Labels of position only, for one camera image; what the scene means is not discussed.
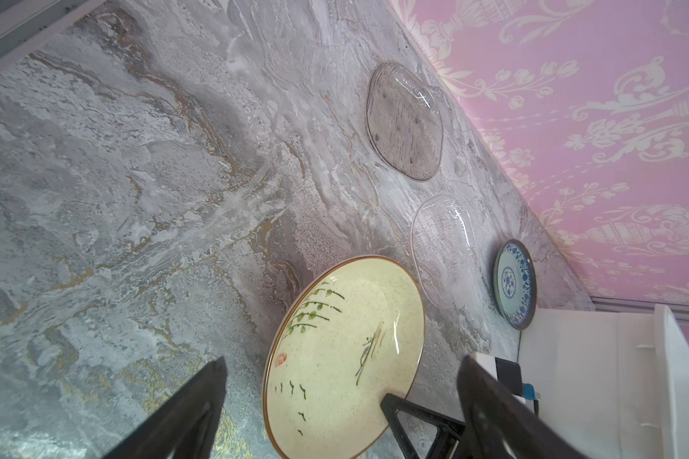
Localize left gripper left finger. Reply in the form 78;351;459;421
105;358;228;458

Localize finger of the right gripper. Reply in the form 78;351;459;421
380;393;465;459

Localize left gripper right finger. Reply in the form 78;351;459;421
457;356;584;458

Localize white plastic bin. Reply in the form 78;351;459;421
518;305;689;458

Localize cream plate with grass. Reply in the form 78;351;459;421
262;256;426;458

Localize small blue patterned plate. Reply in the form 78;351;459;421
493;239;538;330

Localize clear glass plate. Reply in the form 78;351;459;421
410;194;480;309

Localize smoky grey glass plate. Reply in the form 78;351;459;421
366;61;443;182

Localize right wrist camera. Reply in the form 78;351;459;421
471;353;540;416

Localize left aluminium corner post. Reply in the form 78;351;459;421
0;0;103;71

